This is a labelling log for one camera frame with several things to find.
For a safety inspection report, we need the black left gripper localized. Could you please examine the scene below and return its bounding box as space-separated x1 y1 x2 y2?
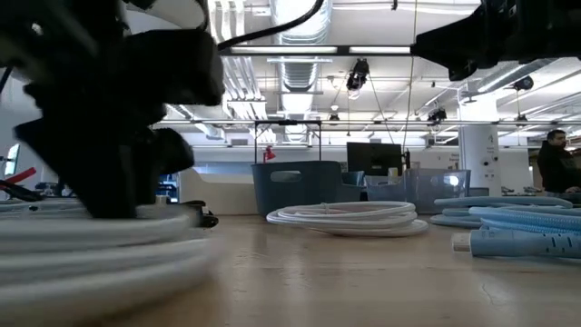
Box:
13 29 226 219

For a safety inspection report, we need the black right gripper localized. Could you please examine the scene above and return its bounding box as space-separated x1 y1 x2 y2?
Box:
410 0 548 82

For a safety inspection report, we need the black HDMI cable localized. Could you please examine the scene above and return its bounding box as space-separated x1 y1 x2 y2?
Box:
182 200 221 229

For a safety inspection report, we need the white braided HDMI cable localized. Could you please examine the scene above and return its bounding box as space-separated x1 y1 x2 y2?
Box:
0 198 224 326
266 200 430 239

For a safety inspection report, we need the light blue HDMI cable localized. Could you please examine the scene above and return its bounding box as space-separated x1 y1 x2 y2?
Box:
429 195 575 229
450 206 581 261

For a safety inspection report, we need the white plastic bin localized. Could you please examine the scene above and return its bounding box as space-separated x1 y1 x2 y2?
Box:
178 167 260 216

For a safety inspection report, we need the white round pillar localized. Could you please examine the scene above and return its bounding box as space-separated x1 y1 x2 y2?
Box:
458 97 503 197

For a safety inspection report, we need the black computer monitor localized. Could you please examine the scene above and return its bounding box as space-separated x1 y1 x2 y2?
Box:
346 141 404 177

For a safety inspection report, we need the grey translucent plastic bin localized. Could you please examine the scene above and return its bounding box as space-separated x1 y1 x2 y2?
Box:
364 168 472 214

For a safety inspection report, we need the teal plastic bin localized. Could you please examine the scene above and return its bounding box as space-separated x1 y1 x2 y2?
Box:
251 160 342 217

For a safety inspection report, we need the person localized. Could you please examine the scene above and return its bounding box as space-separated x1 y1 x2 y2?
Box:
537 129 581 195

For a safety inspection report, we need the red-handled tool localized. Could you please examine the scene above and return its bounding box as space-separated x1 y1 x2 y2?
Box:
0 166 38 188

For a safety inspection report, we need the silver ventilation duct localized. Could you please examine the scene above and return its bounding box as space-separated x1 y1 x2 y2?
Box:
271 0 333 143

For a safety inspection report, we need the black metal stand frame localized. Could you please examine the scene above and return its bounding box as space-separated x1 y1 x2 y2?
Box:
253 119 323 164

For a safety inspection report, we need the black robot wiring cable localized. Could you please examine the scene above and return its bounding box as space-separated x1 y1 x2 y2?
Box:
216 0 326 52

